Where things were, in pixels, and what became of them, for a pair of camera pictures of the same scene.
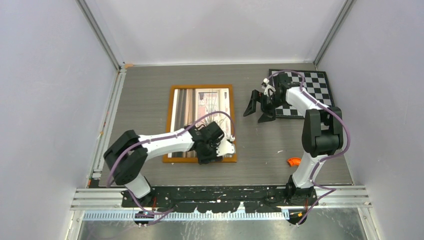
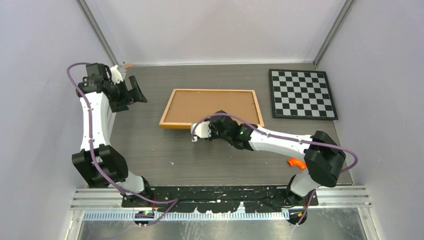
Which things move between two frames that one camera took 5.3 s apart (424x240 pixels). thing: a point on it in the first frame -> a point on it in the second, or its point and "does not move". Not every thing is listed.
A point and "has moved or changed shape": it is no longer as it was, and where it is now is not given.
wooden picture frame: x=198 y=105 has moved or changed shape
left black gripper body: x=208 y=153 -> x=119 y=99
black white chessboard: x=315 y=83 does not move
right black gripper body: x=268 y=104 -> x=215 y=134
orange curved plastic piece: x=295 y=162 does not move
